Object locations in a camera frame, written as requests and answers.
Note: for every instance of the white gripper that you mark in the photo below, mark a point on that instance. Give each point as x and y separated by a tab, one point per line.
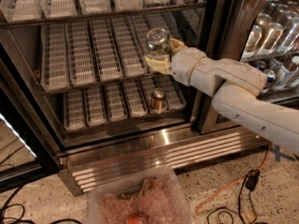
183	65

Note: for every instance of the green soda can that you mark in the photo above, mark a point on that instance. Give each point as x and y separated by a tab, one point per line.
158	42

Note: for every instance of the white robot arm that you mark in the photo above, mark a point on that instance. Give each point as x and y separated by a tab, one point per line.
233	87

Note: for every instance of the brown soda can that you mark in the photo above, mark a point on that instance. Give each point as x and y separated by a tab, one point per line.
157	100

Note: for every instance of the white can upper shelf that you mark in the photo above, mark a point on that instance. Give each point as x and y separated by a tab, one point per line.
254	38

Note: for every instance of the glass fridge door right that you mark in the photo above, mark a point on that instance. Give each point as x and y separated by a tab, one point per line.
225	32

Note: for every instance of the stainless steel fridge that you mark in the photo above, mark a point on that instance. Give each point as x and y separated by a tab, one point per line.
107	130

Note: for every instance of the silver can upper shelf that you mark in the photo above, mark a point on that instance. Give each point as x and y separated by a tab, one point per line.
263	20

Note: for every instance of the blue pepsi can right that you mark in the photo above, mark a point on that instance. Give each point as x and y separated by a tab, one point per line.
271	76

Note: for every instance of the red can in bin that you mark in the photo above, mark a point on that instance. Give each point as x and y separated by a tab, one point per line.
136	219

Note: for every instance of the open fridge door left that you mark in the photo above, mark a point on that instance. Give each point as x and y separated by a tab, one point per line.
19	112

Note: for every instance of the clear plastic bin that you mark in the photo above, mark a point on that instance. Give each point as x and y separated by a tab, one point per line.
140	196

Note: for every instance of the bubble wrap in bin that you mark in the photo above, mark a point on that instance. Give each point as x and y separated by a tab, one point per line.
143	199

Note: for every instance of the black power adapter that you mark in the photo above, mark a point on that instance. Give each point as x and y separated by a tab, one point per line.
253	179

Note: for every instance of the middle wire shelf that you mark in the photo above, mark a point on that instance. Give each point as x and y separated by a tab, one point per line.
82	53

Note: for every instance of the wire shelf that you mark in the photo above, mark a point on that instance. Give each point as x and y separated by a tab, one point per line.
17	13
82	53

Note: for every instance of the top wire shelf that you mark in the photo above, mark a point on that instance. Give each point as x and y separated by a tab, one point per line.
17	13

